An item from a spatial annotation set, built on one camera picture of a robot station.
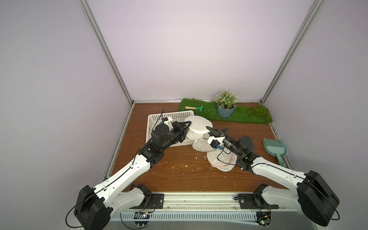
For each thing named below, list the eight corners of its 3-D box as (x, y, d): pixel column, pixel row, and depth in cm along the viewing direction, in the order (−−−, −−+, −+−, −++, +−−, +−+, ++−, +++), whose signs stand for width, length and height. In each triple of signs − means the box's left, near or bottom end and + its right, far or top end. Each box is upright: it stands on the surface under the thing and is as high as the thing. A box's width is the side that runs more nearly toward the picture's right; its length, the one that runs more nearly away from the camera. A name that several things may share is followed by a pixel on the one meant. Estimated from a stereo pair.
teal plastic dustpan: (271, 167, 87) (273, 165, 85) (261, 140, 99) (263, 138, 97) (292, 167, 87) (295, 165, 84) (280, 140, 99) (282, 138, 96)
